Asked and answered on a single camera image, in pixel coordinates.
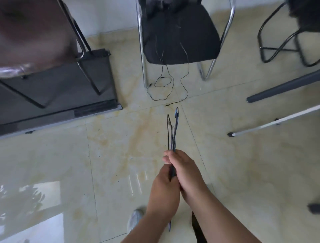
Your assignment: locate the person's left hand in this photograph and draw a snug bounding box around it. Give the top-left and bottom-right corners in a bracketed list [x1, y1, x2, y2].
[149, 164, 181, 218]

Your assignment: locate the person's right hand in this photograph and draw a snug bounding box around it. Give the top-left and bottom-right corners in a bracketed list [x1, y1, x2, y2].
[162, 150, 208, 201]

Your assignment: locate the black wire clothes hanger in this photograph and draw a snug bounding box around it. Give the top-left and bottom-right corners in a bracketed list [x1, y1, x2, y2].
[166, 114, 176, 154]

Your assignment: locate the blue wire clothes hanger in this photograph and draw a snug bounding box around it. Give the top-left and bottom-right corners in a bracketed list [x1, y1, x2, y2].
[168, 107, 181, 233]

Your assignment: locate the person's right forearm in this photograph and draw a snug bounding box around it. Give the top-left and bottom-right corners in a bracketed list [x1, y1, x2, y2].
[182, 188, 262, 243]

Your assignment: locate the grey shoe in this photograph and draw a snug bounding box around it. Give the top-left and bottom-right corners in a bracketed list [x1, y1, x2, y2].
[127, 206, 148, 234]

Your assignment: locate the black trouser leg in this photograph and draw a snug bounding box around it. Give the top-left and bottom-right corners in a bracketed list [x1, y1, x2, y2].
[191, 211, 208, 243]

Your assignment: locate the white pole with black tip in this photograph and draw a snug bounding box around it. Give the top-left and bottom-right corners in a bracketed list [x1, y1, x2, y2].
[227, 104, 320, 138]

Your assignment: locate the dark grey flat panel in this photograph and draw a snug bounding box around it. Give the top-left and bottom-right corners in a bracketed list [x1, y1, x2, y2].
[0, 49, 123, 140]

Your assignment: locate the dark grey table leg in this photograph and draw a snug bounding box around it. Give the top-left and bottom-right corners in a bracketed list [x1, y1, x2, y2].
[246, 71, 320, 104]

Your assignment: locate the black garment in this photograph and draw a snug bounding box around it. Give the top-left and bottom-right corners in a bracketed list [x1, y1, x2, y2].
[138, 0, 203, 16]

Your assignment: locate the dark grey object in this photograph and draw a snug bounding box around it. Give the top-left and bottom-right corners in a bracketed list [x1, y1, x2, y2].
[307, 203, 320, 215]

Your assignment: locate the brown round stool seat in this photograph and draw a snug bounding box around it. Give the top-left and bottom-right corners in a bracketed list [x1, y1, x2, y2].
[0, 0, 78, 78]

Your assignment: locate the thin black cable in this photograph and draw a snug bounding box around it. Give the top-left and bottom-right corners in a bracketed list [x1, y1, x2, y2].
[146, 35, 190, 107]

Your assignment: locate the black padded chrome-frame chair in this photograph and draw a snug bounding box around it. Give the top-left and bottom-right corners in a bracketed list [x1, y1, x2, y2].
[136, 0, 236, 88]

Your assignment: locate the black metal stand frame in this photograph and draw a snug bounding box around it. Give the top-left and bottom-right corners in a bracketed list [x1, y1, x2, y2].
[0, 0, 102, 109]

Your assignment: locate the black metal frame chair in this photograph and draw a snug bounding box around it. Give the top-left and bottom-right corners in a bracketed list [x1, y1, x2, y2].
[257, 0, 320, 68]

